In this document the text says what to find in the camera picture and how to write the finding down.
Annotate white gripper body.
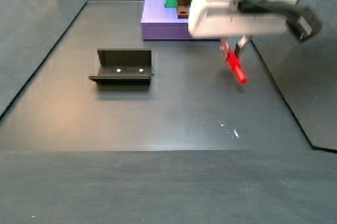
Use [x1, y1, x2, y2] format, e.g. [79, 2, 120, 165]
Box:
[188, 0, 285, 38]

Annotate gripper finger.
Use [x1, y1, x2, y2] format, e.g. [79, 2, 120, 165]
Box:
[220, 38, 230, 52]
[234, 36, 252, 54]

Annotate red peg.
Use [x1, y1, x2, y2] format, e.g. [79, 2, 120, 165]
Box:
[222, 47, 248, 84]

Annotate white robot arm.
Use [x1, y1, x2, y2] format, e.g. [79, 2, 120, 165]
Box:
[188, 0, 285, 43]

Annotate purple board block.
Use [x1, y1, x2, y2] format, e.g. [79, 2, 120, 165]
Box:
[141, 0, 209, 40]

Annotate black angled holder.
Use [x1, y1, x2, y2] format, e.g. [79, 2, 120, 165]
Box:
[89, 48, 153, 83]

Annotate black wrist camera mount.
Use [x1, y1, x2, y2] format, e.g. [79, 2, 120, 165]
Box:
[238, 0, 322, 41]

